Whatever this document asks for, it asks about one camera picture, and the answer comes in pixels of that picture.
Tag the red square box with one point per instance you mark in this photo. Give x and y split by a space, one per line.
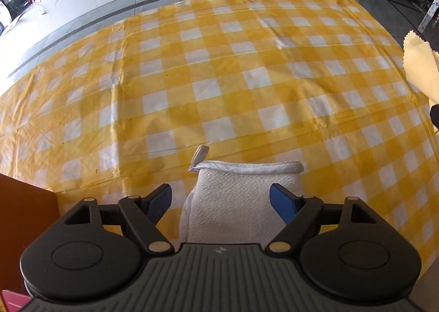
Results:
26 211

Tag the yellow checkered tablecloth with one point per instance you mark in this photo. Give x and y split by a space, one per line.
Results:
122 110

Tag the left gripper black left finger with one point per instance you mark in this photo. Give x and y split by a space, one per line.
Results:
94 250

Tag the pale yellow cloth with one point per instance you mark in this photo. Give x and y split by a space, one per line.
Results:
420 63

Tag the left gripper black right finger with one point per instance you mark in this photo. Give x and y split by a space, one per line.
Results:
345 251

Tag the white textured towel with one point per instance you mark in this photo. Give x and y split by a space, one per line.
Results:
230 204

